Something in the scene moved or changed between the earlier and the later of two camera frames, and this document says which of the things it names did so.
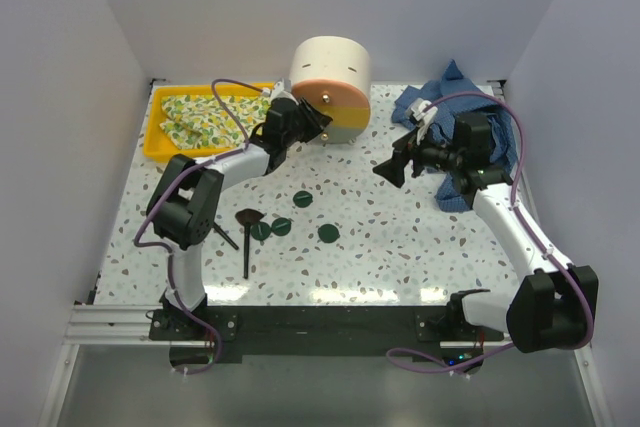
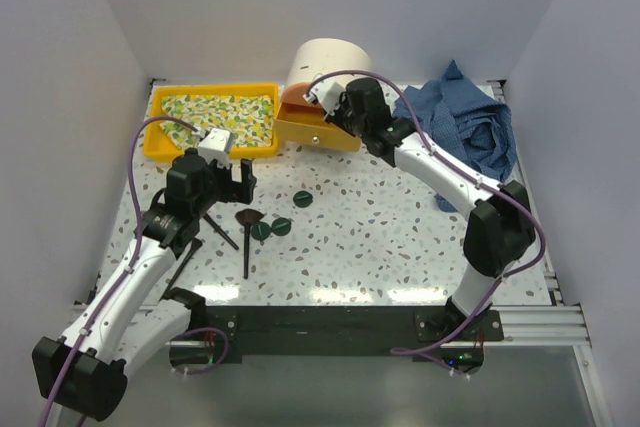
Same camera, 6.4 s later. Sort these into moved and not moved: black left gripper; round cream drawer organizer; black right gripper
Moved: black right gripper; black left gripper
Not moved: round cream drawer organizer
